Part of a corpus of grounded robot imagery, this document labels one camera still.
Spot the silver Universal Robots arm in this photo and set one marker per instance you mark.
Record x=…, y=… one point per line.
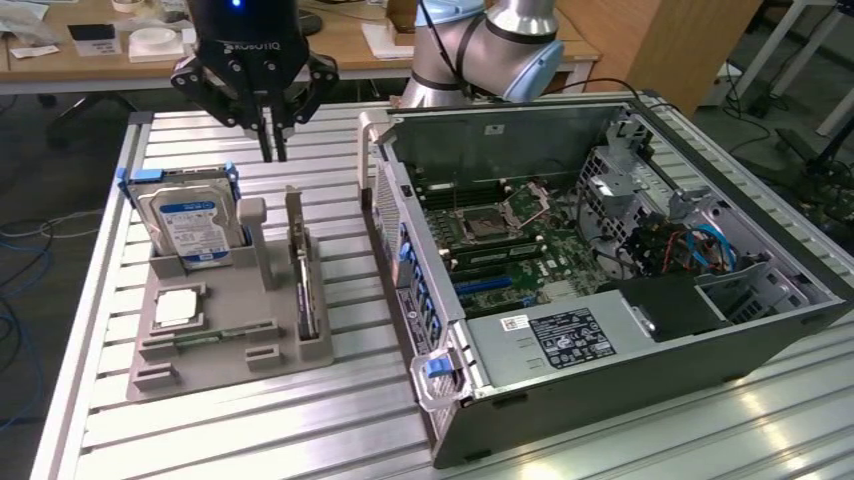
x=480, y=55

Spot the metal socket cover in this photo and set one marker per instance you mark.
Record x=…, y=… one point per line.
x=530, y=200

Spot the black plastic shroud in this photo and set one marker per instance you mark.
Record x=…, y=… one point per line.
x=674, y=310

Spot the white box with tape roll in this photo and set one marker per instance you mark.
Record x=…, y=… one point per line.
x=156, y=45

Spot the blue expansion slot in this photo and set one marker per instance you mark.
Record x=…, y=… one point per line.
x=482, y=285

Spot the green RAM stick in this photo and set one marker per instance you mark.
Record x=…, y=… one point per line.
x=200, y=338

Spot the metal disk bay cage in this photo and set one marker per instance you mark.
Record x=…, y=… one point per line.
x=620, y=195

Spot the green motherboard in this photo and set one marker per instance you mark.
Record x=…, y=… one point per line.
x=527, y=265

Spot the blue case latch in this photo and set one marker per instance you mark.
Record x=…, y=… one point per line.
x=437, y=368

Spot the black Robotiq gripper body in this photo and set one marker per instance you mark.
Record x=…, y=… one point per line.
x=253, y=45

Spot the black and white box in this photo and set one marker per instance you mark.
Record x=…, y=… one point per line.
x=95, y=39

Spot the installed RAM sticks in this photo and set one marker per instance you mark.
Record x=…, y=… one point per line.
x=496, y=255

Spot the graphics card with metal bracket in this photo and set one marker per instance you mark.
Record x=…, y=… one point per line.
x=303, y=270

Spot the brown cardboard box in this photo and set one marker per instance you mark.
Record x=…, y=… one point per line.
x=403, y=15

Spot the wooden desk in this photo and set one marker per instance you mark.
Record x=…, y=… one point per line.
x=100, y=70

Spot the white paper stack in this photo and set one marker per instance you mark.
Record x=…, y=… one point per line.
x=387, y=42

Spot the grey power supply unit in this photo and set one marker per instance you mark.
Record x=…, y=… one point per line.
x=554, y=340

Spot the silver CPU chip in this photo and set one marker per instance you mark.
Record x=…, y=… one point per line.
x=176, y=307

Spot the open black PC case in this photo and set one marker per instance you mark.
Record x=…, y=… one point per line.
x=600, y=350

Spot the CPU socket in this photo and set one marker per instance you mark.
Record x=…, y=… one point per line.
x=483, y=225

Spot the wooden cabinet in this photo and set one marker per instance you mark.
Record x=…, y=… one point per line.
x=667, y=50

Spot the hard disk in blue carrier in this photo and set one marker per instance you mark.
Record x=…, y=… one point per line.
x=187, y=220

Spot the grey parts rack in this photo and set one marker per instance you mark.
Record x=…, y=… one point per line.
x=240, y=310

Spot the white paper card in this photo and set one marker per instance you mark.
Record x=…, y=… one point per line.
x=33, y=51

